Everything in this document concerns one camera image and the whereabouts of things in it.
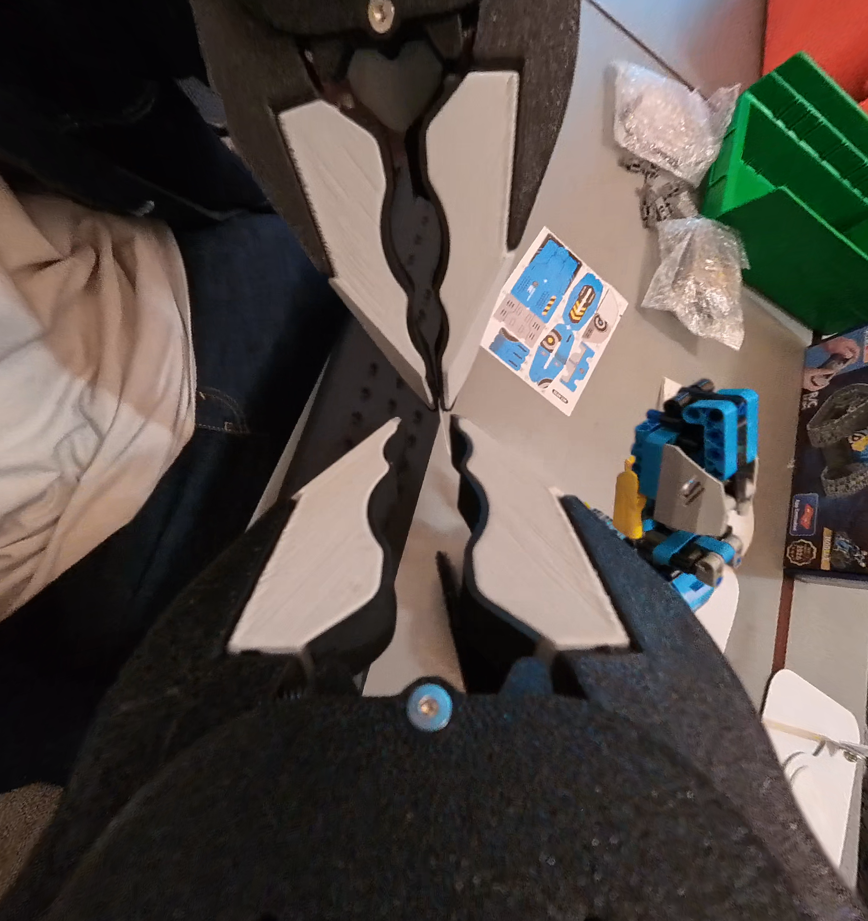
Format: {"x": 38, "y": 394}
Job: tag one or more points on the black studded mat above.
{"x": 376, "y": 374}

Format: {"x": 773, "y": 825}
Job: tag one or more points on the white desk lamp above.
{"x": 808, "y": 791}

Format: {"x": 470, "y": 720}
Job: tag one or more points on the toy robot box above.
{"x": 844, "y": 468}

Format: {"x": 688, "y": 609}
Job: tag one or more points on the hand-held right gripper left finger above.
{"x": 311, "y": 568}

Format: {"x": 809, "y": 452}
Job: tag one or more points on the grey desk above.
{"x": 585, "y": 180}

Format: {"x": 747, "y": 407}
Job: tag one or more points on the person's white shirt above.
{"x": 59, "y": 360}

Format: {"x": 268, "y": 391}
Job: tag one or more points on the blue grey brick assembly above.
{"x": 686, "y": 489}

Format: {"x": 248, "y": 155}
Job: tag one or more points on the dark denim jacket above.
{"x": 246, "y": 324}

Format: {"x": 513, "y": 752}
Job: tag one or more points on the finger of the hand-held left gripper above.
{"x": 340, "y": 201}
{"x": 477, "y": 180}

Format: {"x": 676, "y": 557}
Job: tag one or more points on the green file tray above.
{"x": 801, "y": 216}

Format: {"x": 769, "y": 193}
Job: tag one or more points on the blue yellow brick assembly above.
{"x": 624, "y": 496}

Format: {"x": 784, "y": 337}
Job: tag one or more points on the blue sticker sheet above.
{"x": 549, "y": 324}

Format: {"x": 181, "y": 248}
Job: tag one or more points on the clear bag of dark parts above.
{"x": 664, "y": 122}

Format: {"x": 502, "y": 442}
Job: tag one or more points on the red file tray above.
{"x": 837, "y": 36}

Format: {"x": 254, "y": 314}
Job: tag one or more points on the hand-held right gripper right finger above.
{"x": 549, "y": 568}

